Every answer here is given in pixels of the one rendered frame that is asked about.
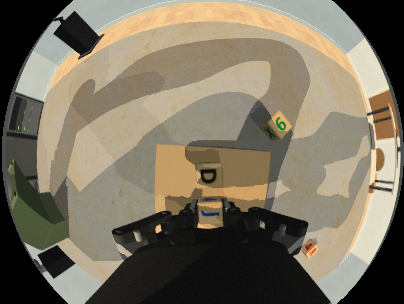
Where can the tan flat mat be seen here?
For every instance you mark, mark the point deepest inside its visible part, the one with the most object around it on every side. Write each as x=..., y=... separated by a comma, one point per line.
x=244, y=176

